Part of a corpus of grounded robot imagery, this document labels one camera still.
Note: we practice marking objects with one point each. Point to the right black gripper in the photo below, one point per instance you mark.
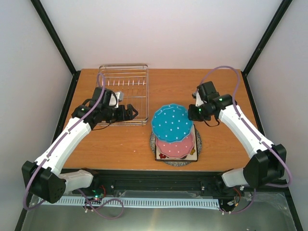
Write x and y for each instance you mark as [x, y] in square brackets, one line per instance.
[192, 116]

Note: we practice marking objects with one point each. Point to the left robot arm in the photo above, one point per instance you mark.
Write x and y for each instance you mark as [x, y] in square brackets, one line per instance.
[60, 149]

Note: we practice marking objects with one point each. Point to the light blue cable duct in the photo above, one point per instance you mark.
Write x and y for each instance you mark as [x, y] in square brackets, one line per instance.
[159, 203]

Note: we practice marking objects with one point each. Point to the black aluminium frame rail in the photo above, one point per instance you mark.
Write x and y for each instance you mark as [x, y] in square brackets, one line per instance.
[201, 183]

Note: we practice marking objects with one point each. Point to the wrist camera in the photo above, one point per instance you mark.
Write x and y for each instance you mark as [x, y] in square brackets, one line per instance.
[115, 99]
[204, 93]

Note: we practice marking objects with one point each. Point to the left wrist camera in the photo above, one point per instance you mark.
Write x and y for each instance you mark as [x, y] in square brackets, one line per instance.
[115, 99]

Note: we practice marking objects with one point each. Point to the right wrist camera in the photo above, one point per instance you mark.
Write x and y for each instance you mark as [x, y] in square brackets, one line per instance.
[204, 93]

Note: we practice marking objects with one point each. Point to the chrome wire dish rack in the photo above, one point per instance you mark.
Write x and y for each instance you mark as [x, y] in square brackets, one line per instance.
[133, 81]

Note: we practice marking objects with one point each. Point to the pink polka dot plate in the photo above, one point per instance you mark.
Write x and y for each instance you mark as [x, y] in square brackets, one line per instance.
[178, 149]

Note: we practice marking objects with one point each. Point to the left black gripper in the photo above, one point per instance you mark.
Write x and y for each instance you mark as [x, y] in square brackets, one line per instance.
[129, 117]

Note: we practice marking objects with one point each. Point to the blue polka dot plate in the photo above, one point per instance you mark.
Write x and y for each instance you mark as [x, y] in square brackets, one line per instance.
[170, 123]

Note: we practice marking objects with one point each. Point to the grey speckled round plate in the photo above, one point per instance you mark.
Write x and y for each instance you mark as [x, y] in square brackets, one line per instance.
[178, 162]

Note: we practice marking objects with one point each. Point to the white square floral plate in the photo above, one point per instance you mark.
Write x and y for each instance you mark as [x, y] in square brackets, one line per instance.
[178, 151]

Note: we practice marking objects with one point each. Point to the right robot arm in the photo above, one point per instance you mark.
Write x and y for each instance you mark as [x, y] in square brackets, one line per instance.
[266, 160]

